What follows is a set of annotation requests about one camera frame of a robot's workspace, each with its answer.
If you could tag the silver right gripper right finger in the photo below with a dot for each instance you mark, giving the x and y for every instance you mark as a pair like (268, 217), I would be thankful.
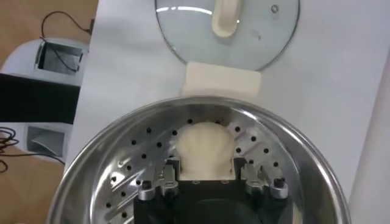
(251, 179)

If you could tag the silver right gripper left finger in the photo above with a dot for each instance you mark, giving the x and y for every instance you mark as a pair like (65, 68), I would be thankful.
(169, 176)

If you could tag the white steamed baozi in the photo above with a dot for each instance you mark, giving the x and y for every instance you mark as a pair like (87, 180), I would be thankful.
(205, 149)

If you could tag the white black robot base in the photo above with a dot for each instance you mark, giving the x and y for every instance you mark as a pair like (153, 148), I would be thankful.
(24, 61)

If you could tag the stainless steel steamer basket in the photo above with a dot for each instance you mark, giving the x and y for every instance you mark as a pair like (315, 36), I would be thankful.
(304, 170)

